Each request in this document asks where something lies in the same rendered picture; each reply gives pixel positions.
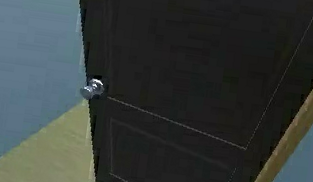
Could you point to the dark brown room door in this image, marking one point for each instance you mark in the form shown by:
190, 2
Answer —
192, 83

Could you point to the silver round door knob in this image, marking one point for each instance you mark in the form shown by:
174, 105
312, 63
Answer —
92, 89

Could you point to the light wooden door frame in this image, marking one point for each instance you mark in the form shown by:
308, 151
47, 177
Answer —
305, 122

